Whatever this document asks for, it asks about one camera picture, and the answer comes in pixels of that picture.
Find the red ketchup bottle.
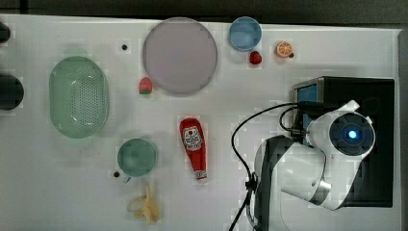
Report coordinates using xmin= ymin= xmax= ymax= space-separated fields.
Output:
xmin=179 ymin=117 xmax=207 ymax=181

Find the toy orange slice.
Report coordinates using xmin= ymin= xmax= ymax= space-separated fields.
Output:
xmin=275 ymin=41 xmax=293 ymax=59

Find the blue cup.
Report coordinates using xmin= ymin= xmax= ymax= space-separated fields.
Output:
xmin=228 ymin=16 xmax=262 ymax=52

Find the green perforated colander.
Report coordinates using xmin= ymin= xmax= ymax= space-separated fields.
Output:
xmin=48 ymin=55 xmax=110 ymax=139

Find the small red toy fruit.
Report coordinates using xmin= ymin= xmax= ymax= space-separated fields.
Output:
xmin=249 ymin=51 xmax=263 ymax=65

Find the toy strawberry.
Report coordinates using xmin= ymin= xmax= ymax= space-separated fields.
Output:
xmin=139 ymin=77 xmax=153 ymax=94

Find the dark round object top left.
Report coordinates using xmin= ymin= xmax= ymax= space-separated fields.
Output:
xmin=0 ymin=22 xmax=12 ymax=43

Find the toy peeled banana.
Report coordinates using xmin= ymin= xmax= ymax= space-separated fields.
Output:
xmin=127 ymin=185 xmax=160 ymax=224

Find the green mug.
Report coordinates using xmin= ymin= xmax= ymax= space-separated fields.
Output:
xmin=116 ymin=139 xmax=158 ymax=183

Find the black round pan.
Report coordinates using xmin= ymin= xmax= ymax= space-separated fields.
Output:
xmin=0 ymin=75 xmax=24 ymax=111

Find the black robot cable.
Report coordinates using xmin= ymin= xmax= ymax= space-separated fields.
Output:
xmin=227 ymin=101 xmax=306 ymax=231

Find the lilac round plate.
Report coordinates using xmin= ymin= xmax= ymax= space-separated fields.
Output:
xmin=142 ymin=17 xmax=217 ymax=94

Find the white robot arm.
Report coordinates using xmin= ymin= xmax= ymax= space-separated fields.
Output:
xmin=247 ymin=100 xmax=376 ymax=231

